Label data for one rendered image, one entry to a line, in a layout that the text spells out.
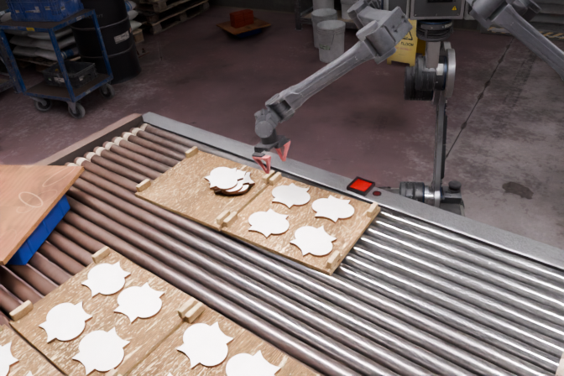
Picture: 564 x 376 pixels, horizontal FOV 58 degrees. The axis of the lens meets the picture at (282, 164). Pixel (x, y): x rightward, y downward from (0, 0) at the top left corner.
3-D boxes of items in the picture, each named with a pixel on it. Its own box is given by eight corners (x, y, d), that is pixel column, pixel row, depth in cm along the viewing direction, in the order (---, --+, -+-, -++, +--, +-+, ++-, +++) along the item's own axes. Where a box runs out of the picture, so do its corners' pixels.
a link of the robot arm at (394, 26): (423, 29, 146) (404, 1, 143) (385, 60, 148) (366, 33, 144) (376, 19, 188) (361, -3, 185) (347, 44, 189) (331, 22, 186)
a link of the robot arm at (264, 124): (294, 111, 168) (278, 91, 166) (295, 122, 158) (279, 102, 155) (266, 133, 171) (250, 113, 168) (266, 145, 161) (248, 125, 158)
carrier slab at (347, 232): (279, 179, 191) (279, 175, 191) (380, 211, 171) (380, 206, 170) (221, 232, 168) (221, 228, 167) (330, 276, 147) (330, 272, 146)
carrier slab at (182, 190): (197, 153, 212) (197, 149, 212) (278, 178, 192) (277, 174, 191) (135, 196, 189) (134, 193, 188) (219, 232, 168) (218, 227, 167)
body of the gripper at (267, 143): (286, 140, 173) (282, 120, 170) (269, 153, 166) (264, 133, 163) (272, 139, 177) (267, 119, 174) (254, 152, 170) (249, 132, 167)
